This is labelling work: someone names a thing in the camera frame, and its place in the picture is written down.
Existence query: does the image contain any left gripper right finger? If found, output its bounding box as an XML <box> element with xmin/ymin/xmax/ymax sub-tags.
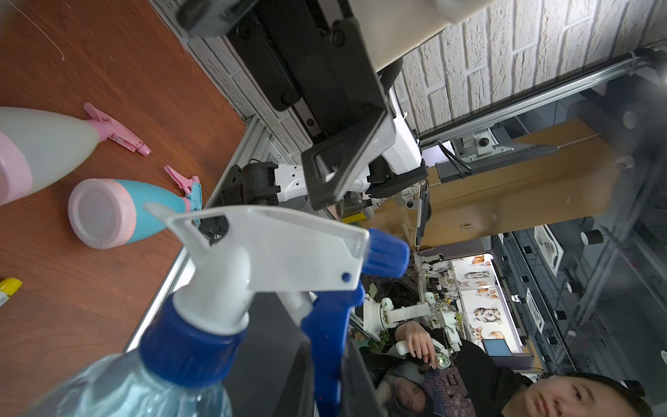
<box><xmin>273</xmin><ymin>338</ymin><xmax>384</xmax><ymax>416</ymax></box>

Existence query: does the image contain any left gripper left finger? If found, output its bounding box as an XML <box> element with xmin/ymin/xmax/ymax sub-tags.
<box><xmin>302</xmin><ymin>109</ymin><xmax>395</xmax><ymax>210</ymax></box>

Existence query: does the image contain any clear spray bottle blue cap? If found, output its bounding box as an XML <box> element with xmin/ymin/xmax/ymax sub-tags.
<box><xmin>29</xmin><ymin>203</ymin><xmax>410</xmax><ymax>416</ymax></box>

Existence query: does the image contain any yellow spray bottle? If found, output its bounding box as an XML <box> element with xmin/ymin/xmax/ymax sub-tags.
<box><xmin>0</xmin><ymin>277</ymin><xmax>23</xmax><ymax>306</ymax></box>

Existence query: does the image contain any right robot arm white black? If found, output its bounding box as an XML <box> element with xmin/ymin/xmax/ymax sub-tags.
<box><xmin>175</xmin><ymin>1</ymin><xmax>484</xmax><ymax>210</ymax></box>

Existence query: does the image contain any person in black shirt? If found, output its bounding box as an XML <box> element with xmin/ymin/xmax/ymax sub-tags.
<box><xmin>362</xmin><ymin>321</ymin><xmax>653</xmax><ymax>417</ymax></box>

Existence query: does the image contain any teal pink spray bottle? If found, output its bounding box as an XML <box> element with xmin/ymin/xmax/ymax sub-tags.
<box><xmin>68</xmin><ymin>165</ymin><xmax>203</xmax><ymax>250</ymax></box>

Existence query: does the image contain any wooden board outside cell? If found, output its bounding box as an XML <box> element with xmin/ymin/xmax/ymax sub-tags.
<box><xmin>360</xmin><ymin>119</ymin><xmax>622</xmax><ymax>248</ymax></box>

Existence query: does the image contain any white pink spray bottle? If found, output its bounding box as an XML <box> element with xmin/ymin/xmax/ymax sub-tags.
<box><xmin>1</xmin><ymin>103</ymin><xmax>150</xmax><ymax>205</ymax></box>

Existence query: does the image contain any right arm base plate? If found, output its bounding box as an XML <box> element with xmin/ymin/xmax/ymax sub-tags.
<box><xmin>197</xmin><ymin>160</ymin><xmax>280</xmax><ymax>246</ymax></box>

